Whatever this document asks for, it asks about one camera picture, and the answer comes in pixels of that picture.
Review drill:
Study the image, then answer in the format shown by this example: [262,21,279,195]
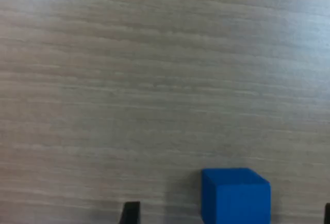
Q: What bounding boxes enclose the blue cube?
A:
[201,167,272,224]

